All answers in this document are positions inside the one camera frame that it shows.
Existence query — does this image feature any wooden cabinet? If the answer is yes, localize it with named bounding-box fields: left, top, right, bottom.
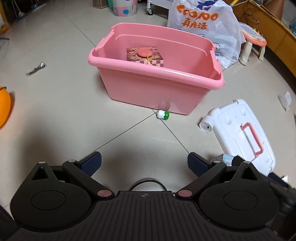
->
left=233, top=0, right=296, bottom=77

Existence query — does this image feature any crumpled silver wrapper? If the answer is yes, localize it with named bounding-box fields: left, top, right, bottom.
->
left=26, top=62, right=47, bottom=76

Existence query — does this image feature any crumpled white paper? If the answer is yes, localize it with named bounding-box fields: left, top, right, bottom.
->
left=278, top=92, right=292, bottom=109

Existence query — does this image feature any pink round pouch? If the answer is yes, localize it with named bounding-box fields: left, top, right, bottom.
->
left=135, top=47, right=153, bottom=57

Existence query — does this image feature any white cylindrical gadget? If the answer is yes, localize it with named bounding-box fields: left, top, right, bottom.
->
left=199, top=115, right=216, bottom=132

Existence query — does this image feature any pink plastic storage bin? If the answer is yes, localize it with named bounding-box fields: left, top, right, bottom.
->
left=88, top=23, right=225, bottom=115

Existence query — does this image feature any checkered patterned gift box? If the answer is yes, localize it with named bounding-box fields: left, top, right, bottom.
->
left=126, top=46, right=165, bottom=68

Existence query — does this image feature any white lid with pink handle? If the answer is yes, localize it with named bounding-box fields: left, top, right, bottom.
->
left=207, top=99, right=276, bottom=176

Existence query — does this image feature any pink children's play table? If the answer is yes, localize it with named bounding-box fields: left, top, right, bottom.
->
left=238, top=22, right=267, bottom=65

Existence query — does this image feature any round patterned container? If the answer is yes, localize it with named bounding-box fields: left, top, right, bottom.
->
left=112, top=0, right=137, bottom=17

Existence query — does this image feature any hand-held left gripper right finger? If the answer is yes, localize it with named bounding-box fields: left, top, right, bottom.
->
left=176, top=152, right=262, bottom=200

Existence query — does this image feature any white printed plastic bag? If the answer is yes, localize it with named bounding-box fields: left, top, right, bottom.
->
left=167, top=0, right=246, bottom=69

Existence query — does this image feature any orange plastic case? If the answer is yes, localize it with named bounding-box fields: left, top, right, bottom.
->
left=0, top=86, right=11, bottom=129

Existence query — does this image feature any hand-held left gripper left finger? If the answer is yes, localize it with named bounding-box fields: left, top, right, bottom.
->
left=30, top=151, right=115, bottom=200

